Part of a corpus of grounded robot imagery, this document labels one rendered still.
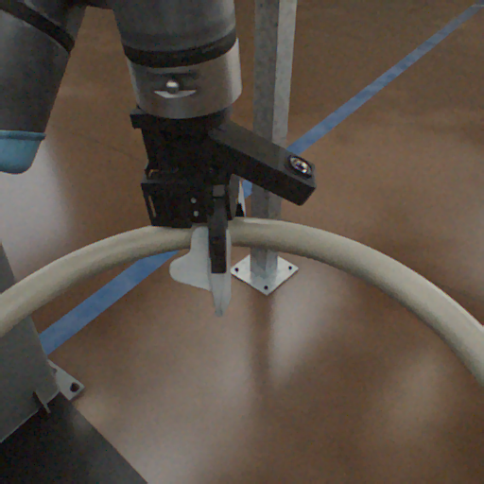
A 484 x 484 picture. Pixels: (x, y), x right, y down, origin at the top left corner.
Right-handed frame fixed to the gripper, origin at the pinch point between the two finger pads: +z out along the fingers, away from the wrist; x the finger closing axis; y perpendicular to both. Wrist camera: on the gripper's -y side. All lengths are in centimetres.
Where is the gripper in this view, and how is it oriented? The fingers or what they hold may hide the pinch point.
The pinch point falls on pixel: (235, 265)
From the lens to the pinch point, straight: 56.0
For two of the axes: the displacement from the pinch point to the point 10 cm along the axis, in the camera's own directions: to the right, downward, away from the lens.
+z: 0.9, 7.4, 6.7
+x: -1.2, 6.7, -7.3
